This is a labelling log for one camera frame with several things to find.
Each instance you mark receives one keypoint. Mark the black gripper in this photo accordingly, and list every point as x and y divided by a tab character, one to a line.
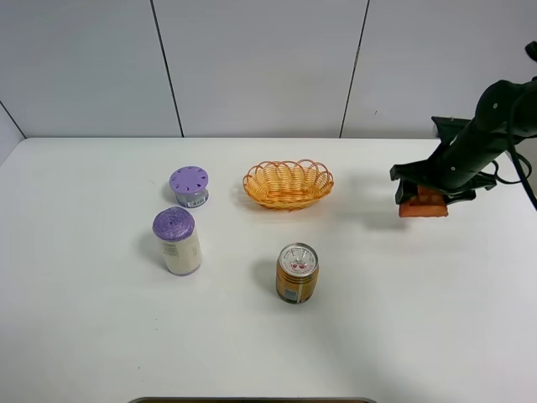
454	171

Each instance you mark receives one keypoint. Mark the orange woven basket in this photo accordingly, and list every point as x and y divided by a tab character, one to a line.
288	185

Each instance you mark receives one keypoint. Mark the purple trash bag roll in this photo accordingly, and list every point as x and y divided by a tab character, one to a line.
175	228

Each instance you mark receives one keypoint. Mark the orange waffle pastry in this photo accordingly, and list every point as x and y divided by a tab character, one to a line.
427	203

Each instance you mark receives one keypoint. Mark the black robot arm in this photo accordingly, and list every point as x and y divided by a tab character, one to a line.
505	116

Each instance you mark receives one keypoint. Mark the orange drink can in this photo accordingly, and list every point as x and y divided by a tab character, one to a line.
297	270

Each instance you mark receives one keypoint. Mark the purple lidded air freshener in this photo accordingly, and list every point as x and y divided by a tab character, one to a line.
189	184

